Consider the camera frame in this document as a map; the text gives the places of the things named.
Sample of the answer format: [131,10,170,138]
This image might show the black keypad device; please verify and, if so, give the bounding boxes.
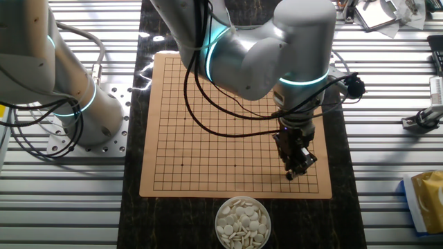
[426,34,443,77]

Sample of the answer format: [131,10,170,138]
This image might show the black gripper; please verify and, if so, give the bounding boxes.
[272,126,318,176]

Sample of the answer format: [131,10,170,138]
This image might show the yellow topped white box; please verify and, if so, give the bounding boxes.
[0,102,12,172]

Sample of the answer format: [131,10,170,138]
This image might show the thin grey cable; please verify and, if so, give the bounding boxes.
[9,103,70,158]

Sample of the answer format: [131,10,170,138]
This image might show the white bowl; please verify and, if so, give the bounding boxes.
[214,196,273,249]

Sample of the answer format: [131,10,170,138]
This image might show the crumpled white paper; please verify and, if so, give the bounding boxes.
[377,0,427,39]

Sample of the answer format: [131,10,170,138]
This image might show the black marble pattern mat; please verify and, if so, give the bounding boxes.
[116,0,368,249]

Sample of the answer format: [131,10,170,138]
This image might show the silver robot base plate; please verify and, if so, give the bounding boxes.
[46,82,132,158]

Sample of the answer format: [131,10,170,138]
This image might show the thick grey hose cable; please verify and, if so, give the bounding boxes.
[55,21,107,86]

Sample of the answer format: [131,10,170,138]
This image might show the yellow and blue box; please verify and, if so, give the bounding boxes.
[401,172,443,238]

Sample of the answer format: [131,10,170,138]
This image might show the yellow foil packet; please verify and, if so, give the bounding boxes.
[410,170,443,235]

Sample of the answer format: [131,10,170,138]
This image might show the metal bracket with orange wire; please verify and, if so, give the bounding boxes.
[337,0,358,24]

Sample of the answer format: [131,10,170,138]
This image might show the metal camera clamp mount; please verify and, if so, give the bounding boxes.
[401,103,443,134]

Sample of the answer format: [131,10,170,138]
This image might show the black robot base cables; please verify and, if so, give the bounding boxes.
[0,98,84,159]

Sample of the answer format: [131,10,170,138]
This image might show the silver flat tablet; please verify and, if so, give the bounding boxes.
[352,0,399,32]

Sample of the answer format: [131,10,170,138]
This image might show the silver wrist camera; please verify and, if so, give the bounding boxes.
[327,67,349,96]

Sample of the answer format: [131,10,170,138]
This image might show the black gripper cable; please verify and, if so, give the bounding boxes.
[182,0,367,138]

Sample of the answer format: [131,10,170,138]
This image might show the tan go board mat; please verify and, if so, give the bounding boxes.
[139,52,333,200]

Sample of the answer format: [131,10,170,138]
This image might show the white ribbed device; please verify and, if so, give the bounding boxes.
[428,75,443,107]

